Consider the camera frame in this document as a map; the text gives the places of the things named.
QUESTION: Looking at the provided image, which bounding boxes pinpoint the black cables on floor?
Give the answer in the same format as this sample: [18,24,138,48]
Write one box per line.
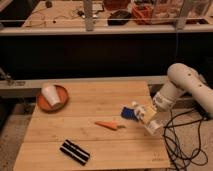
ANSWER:
[162,107,209,171]

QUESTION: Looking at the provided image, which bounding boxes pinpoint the orange toy carrot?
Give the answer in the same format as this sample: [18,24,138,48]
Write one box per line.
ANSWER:
[95,121,124,131]

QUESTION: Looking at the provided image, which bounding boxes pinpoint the black white striped block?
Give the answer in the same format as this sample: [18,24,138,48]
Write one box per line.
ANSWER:
[60,140,90,165]

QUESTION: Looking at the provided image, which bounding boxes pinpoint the black object on bench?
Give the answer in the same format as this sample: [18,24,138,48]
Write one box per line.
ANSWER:
[107,10,131,26]

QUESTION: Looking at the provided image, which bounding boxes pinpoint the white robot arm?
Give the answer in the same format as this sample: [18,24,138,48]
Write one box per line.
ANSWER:
[143,63,213,135]

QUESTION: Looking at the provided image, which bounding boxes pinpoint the white foam cup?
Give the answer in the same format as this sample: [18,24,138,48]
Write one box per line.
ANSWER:
[41,85,60,107]

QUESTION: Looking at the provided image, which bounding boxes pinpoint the clear plastic bottle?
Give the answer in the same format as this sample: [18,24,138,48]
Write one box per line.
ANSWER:
[132,101,148,121]

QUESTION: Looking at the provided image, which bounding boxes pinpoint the orange crate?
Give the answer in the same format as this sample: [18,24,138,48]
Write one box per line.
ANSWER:
[131,5,153,25]

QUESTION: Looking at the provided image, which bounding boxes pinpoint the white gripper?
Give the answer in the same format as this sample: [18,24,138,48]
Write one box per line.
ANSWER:
[142,106,163,135]

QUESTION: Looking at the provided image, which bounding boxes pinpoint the grey metal post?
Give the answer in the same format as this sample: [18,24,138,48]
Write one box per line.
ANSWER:
[83,0,93,31]

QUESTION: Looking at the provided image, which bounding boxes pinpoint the blue cloth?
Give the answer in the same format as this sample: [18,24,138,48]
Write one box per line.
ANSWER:
[121,107,137,121]

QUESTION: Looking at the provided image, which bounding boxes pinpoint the orange plate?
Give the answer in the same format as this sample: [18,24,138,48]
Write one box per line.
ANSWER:
[36,85,69,112]

